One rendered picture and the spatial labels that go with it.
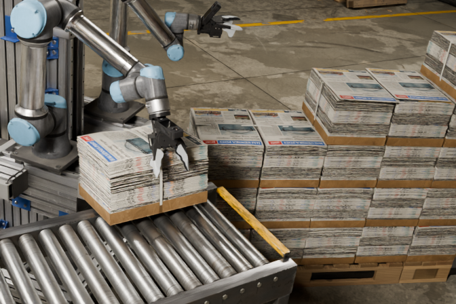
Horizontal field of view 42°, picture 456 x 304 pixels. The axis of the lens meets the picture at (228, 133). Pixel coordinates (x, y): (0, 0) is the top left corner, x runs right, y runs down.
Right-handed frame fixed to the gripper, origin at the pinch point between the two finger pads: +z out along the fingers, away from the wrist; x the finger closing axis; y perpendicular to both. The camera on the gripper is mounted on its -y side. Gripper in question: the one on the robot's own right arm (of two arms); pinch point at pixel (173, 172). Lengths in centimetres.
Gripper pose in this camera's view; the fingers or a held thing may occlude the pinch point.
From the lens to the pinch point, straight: 197.9
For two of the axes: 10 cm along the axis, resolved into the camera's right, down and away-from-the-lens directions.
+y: -5.2, 0.9, 8.5
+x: -8.4, 1.6, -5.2
